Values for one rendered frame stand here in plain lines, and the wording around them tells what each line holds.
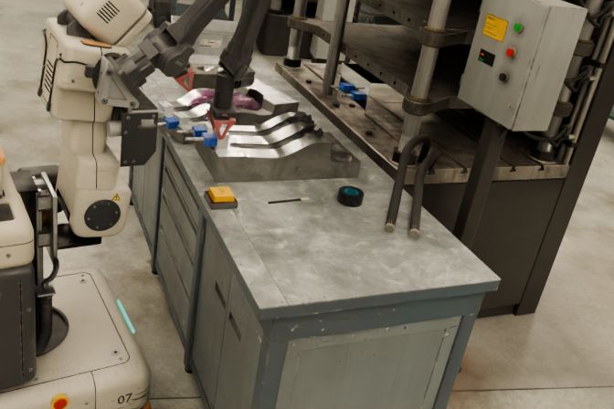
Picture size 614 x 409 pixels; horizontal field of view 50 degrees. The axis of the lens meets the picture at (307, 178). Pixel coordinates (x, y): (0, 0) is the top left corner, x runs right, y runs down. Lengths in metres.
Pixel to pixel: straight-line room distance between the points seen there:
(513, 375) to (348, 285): 1.38
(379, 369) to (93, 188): 0.94
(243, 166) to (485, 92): 0.84
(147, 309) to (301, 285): 1.28
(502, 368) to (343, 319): 1.35
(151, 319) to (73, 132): 1.08
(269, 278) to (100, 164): 0.60
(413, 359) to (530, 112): 0.86
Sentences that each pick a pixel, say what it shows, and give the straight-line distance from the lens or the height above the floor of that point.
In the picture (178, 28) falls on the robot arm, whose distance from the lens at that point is 1.71.
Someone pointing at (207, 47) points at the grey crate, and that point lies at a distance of 5.52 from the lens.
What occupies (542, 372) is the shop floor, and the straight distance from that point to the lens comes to 3.01.
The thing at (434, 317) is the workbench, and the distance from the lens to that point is 1.86.
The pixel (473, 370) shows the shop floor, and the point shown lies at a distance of 2.87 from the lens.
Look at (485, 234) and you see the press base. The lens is 2.84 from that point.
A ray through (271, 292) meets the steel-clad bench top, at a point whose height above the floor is 0.80.
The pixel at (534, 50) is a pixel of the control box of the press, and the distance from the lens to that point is 2.14.
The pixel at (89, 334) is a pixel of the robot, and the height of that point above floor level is 0.28.
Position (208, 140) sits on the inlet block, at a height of 0.92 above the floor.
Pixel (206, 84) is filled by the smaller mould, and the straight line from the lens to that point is 2.86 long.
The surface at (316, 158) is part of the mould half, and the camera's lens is 2.14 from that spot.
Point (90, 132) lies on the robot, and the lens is 1.92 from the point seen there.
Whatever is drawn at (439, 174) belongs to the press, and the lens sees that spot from 2.53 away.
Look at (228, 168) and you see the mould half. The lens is 2.05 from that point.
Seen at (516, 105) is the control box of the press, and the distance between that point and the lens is 2.17.
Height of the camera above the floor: 1.72
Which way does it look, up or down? 25 degrees down
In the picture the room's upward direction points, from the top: 10 degrees clockwise
